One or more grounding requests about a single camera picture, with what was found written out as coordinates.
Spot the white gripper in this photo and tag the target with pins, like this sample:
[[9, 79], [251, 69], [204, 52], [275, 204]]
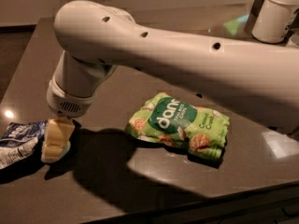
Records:
[[66, 103]]

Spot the white cylindrical robot base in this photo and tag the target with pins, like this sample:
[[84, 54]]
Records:
[[274, 20]]

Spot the blue chip bag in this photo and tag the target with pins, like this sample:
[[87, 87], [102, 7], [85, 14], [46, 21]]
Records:
[[19, 142]]

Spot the green rice chips bag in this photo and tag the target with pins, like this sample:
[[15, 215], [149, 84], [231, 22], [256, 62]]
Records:
[[165, 120]]

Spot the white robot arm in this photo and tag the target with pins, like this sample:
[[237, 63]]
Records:
[[258, 81]]

